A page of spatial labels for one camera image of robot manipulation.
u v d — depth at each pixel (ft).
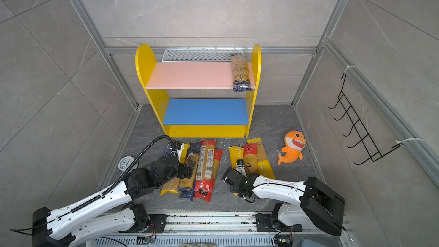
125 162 2.90
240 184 2.09
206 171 2.74
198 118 3.03
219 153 3.07
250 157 2.95
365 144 2.08
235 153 3.07
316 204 1.34
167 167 1.76
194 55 3.20
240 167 2.50
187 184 2.61
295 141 3.01
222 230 2.39
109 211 1.59
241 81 2.26
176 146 2.08
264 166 2.90
